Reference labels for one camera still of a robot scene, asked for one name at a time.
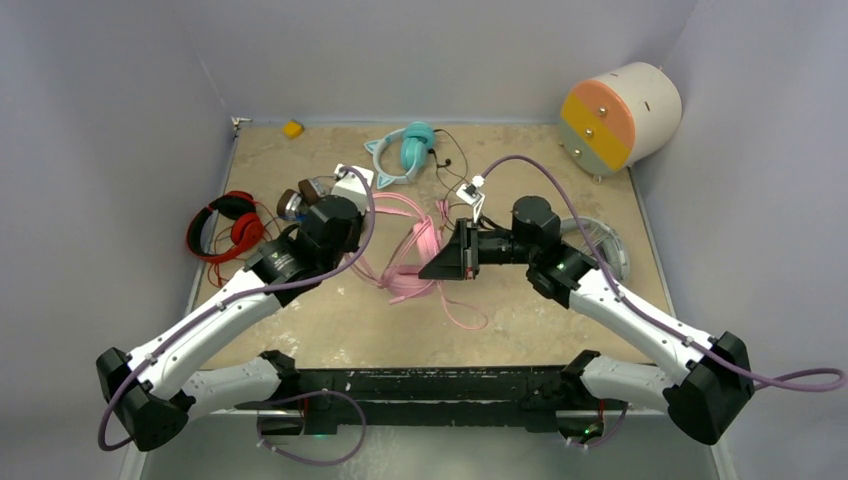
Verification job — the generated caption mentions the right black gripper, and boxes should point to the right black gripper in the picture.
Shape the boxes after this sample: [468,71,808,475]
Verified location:
[419,219,536,282]

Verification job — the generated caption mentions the pink headphones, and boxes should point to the pink headphones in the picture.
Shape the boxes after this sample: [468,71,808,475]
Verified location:
[351,192,489,331]

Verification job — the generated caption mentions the brown silver headphones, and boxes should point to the brown silver headphones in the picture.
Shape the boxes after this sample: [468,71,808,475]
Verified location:
[276,175,337,223]

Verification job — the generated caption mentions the white grey headphones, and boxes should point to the white grey headphones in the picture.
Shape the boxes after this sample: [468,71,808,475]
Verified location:
[560,216,631,282]

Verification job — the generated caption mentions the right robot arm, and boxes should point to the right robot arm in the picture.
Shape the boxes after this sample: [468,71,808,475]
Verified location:
[418,196,755,445]

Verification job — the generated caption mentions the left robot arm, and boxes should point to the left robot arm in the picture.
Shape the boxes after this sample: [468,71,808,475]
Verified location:
[95,195,373,452]

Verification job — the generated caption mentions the red black headphones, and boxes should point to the red black headphones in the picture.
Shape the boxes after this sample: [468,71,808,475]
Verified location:
[185,190,281,287]

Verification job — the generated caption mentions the teal cat ear headphones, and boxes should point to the teal cat ear headphones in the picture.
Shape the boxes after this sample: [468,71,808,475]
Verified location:
[363,122,468,190]

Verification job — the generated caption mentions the small yellow block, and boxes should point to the small yellow block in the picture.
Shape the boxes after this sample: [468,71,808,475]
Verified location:
[281,120,305,139]

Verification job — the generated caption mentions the round pastel drawer cabinet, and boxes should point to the round pastel drawer cabinet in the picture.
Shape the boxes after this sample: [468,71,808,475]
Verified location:
[559,62,683,178]

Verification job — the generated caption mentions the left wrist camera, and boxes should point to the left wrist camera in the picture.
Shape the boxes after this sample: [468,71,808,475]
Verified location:
[330,164,375,213]

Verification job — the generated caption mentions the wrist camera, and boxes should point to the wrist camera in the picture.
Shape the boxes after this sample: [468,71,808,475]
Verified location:
[330,164,375,213]
[456,175,486,225]

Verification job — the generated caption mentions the aluminium frame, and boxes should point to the aluminium frame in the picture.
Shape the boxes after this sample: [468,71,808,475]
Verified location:
[119,119,737,480]

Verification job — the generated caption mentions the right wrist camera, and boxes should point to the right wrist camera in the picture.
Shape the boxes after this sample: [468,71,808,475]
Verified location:
[456,175,486,225]

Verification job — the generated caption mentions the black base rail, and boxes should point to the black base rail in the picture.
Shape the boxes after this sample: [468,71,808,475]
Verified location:
[231,354,631,439]

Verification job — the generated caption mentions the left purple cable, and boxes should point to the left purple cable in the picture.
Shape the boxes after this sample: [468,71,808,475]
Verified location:
[97,165,378,467]

